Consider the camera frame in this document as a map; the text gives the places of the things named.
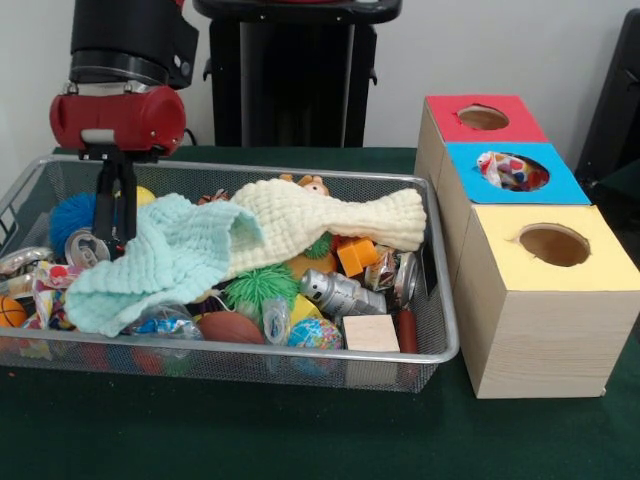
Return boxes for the polka dot cloth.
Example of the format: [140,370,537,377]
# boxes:
[475,152,551,192]
[30,259,85,329]

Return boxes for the wooden box with three holes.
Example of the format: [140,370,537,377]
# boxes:
[414,94,640,400]

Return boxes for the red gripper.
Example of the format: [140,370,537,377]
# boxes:
[48,85,187,247]

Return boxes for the cream waffle cloth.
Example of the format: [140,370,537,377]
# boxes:
[227,180,427,279]

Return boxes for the black and silver soda can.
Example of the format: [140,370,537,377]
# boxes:
[64,228,126,266]

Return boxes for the silver toy robot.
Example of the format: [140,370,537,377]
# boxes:
[299,268,387,316]

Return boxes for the mint green waffle cloth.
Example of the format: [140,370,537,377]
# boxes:
[64,192,261,337]

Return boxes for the plain wooden cube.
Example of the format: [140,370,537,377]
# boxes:
[342,313,401,353]

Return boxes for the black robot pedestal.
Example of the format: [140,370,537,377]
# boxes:
[192,0,404,148]

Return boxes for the green spiky ball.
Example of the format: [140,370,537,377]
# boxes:
[224,263,300,321]

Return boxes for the black chair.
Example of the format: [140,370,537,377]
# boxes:
[574,8,640,201]

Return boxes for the globe print ball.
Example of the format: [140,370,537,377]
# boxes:
[287,316,345,350]

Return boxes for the silver mesh bin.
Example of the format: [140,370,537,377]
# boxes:
[0,154,461,396]

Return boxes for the dark green tablecloth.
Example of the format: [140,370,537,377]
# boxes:
[0,144,640,480]

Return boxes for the blue spiky ball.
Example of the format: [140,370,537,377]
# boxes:
[48,193,99,251]

